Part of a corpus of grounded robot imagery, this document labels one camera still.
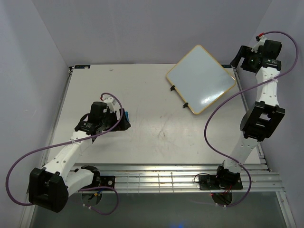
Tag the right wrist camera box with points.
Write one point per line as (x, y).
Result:
(261, 38)

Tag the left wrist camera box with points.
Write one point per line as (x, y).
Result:
(110, 101)

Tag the aluminium table frame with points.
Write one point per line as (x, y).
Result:
(165, 146)

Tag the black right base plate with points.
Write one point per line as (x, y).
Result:
(212, 182)

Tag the blue bone shaped eraser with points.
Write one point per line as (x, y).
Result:
(127, 116)

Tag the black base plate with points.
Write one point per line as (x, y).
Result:
(212, 182)
(108, 181)

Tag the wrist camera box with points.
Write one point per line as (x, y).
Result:
(261, 38)
(110, 101)

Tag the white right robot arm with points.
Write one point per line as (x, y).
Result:
(265, 115)

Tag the black XDOF label right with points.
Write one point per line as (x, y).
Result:
(226, 66)

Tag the black xdof label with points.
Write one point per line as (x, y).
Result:
(82, 67)
(226, 66)

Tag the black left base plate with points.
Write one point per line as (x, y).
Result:
(108, 181)

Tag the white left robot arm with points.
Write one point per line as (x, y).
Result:
(52, 185)

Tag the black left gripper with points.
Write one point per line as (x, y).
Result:
(124, 125)

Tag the yellow framed whiteboard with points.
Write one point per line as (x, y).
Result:
(199, 79)

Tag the black XDOF label left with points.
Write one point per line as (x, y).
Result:
(82, 67)

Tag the black wire easel stand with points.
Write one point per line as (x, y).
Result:
(178, 96)

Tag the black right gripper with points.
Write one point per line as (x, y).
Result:
(244, 52)

